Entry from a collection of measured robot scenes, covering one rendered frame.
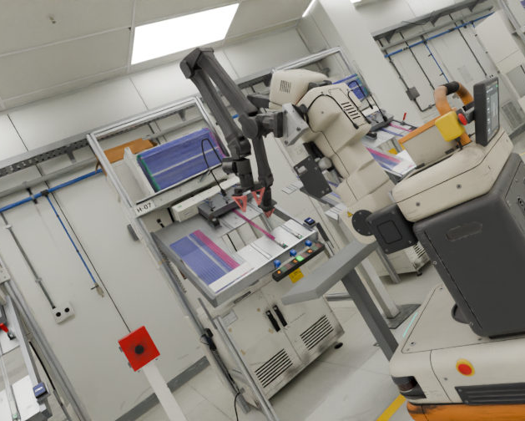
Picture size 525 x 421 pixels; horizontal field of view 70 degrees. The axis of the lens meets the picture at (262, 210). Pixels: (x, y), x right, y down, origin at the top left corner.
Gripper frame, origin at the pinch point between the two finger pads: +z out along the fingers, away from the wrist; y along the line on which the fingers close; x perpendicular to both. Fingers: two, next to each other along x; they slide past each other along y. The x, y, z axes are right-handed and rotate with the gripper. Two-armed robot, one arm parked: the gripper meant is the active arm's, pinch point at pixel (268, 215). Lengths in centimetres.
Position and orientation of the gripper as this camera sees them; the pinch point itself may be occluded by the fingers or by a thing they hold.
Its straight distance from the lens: 223.4
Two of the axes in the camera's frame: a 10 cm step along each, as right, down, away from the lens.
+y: -7.8, 4.3, -4.6
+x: 6.2, 4.4, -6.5
